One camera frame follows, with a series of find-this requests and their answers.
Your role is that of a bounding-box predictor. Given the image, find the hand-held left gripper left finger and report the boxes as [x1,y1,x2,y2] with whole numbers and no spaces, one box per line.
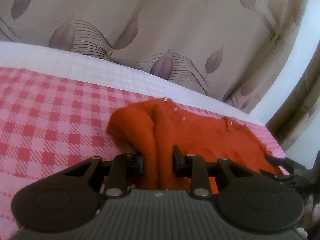
[63,153,145,198]

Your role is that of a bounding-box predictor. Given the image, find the beige leaf print curtain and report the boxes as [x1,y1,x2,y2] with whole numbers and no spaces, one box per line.
[0,0,313,116]

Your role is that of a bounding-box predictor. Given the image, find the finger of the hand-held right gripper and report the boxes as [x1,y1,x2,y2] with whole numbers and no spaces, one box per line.
[264,155,292,168]
[259,169,286,182]

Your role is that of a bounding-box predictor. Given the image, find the pink checked bedsheet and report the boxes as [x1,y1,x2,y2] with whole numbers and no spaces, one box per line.
[0,40,288,232]

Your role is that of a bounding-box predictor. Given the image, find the brown wooden frame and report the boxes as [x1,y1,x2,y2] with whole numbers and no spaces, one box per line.
[264,72,320,153]

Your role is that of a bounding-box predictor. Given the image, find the orange knit sweater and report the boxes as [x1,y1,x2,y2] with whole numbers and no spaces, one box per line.
[106,97,285,196]

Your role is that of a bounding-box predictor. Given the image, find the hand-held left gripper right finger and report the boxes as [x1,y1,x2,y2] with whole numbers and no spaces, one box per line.
[172,145,251,198]

